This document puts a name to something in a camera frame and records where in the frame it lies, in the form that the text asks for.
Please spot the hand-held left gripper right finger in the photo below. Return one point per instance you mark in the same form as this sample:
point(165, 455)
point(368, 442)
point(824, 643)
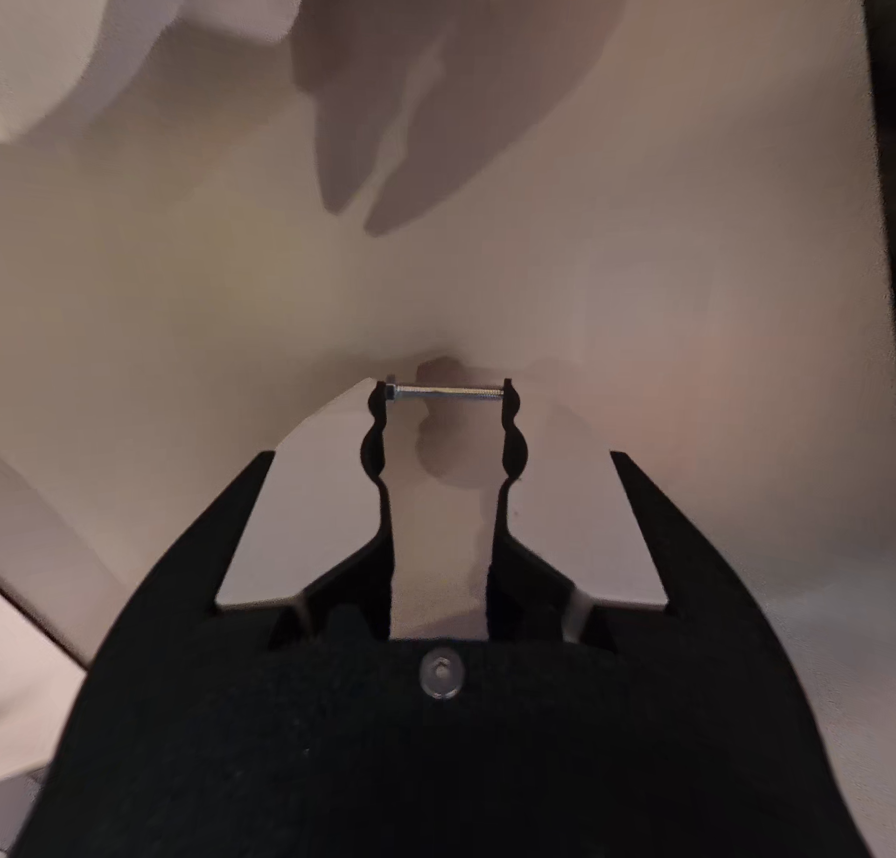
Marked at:
point(581, 522)

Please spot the long thin silver bolt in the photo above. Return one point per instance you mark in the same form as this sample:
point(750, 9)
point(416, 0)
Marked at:
point(448, 391)

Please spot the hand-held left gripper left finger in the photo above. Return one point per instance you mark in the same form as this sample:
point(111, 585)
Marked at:
point(308, 522)

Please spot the grey desk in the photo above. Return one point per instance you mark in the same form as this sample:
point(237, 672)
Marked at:
point(630, 277)

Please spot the white document stand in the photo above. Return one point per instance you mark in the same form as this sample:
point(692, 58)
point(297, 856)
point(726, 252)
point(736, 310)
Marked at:
point(28, 697)

